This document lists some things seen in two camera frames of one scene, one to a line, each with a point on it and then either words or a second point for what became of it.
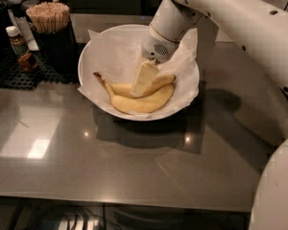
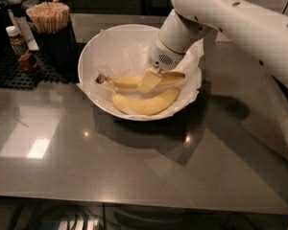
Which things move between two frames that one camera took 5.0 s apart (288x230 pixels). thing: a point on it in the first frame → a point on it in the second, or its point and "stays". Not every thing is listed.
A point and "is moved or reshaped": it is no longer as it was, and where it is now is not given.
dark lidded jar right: x=26 y=5 stays
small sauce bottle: x=16 y=40 stays
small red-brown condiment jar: x=28 y=61 stays
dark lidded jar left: x=14 y=5 stays
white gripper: x=156 y=47 → x=160 y=57
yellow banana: x=156 y=82 is moved or reshaped
